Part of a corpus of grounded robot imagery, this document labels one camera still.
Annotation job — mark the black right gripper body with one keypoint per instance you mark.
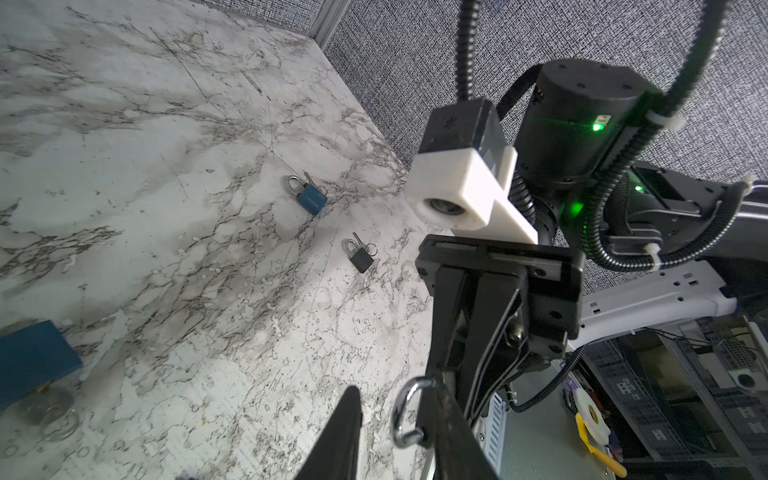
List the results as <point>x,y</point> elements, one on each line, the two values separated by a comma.
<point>555,281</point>

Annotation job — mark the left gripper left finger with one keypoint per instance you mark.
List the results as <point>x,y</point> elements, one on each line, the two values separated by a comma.
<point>335,453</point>

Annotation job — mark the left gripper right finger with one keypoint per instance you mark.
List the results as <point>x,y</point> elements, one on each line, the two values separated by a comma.
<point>457,454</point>

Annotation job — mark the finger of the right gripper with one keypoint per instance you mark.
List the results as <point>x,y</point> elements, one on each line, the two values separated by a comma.
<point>450,299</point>
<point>498,299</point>

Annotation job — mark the small black padlock top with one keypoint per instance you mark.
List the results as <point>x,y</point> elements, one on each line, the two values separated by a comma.
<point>405,429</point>

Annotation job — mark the blue padlock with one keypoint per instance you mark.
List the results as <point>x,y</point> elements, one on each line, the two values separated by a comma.
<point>306,192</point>
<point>35,358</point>

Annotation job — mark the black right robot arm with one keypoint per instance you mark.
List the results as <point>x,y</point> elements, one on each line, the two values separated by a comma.
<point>555,236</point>

